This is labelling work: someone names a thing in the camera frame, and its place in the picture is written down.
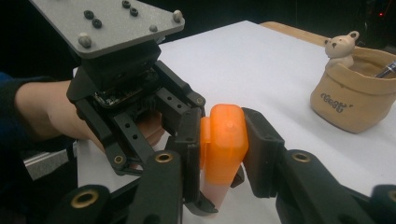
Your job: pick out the pink highlighter with orange cap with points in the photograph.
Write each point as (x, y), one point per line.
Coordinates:
(224, 140)

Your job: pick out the blue ballpoint pen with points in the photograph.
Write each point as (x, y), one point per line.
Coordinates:
(387, 71)

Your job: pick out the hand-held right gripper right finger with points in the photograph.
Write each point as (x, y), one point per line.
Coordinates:
(264, 152)

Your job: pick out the tan bear pen holder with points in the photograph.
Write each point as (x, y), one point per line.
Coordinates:
(351, 102)

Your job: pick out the wooden table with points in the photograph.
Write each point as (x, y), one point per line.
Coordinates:
(299, 32)

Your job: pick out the aluminium floor rail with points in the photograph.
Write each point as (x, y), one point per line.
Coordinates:
(46, 164)

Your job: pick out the white table sheet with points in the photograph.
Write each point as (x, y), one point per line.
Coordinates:
(264, 71)

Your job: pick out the black equipment box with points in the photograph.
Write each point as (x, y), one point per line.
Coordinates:
(380, 18)

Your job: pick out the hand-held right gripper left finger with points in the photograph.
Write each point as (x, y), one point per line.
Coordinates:
(191, 155)

